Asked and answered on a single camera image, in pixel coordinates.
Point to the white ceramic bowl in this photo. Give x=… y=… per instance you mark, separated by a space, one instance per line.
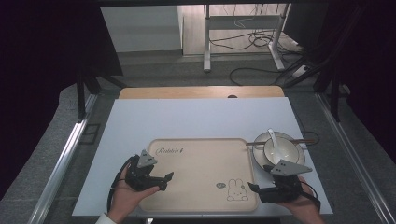
x=288 y=151

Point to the beige tray with rabbit print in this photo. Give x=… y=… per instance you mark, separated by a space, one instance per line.
x=199 y=177

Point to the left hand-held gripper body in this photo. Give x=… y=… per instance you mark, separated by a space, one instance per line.
x=140 y=174

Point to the black metal stand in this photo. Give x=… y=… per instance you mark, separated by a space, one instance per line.
x=334 y=90
x=81 y=93

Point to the brown wooden chopsticks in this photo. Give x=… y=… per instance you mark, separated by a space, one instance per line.
x=306 y=141

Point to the white metal desk frame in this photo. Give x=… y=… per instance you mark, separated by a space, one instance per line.
x=243 y=22

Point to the white power strip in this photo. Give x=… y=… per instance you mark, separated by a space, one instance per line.
x=300 y=71

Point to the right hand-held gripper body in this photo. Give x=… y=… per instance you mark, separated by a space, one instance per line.
x=285 y=183

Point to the white ceramic plate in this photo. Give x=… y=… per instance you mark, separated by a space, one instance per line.
x=258 y=152

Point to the white sleeve cuff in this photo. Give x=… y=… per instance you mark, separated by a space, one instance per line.
x=104 y=219

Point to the silver metal rail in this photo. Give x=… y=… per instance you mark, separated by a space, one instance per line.
x=351 y=155
x=62 y=161

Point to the person's left hand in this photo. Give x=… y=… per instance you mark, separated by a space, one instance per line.
x=124 y=199

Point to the white ceramic spoon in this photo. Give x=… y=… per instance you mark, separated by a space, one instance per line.
x=274 y=143

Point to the person's right hand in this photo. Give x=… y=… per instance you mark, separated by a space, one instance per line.
x=303 y=207

